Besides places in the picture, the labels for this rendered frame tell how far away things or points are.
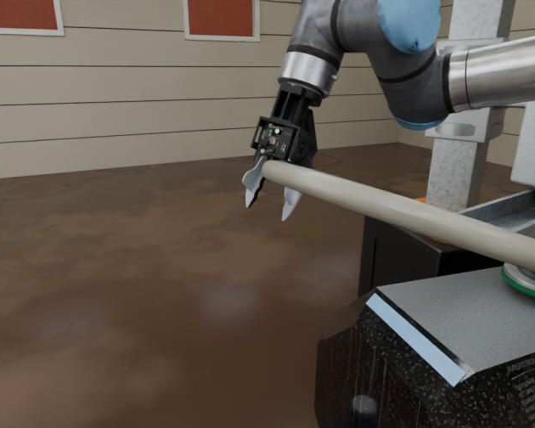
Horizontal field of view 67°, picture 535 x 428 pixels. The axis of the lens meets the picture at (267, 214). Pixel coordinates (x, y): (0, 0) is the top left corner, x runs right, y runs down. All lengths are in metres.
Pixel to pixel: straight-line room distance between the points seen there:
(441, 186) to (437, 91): 1.41
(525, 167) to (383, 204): 0.79
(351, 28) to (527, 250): 0.37
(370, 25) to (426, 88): 0.13
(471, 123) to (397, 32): 1.38
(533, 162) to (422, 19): 0.64
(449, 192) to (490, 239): 1.63
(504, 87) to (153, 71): 6.23
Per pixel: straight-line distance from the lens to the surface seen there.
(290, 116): 0.65
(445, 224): 0.41
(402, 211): 0.41
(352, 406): 1.30
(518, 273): 1.28
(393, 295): 1.15
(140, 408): 2.10
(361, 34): 0.62
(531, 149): 1.16
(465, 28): 2.00
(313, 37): 0.66
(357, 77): 8.23
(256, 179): 0.69
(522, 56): 0.65
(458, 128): 1.93
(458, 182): 2.03
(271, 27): 7.31
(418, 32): 0.61
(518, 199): 1.11
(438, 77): 0.67
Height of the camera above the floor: 1.44
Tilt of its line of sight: 20 degrees down
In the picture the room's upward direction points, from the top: straight up
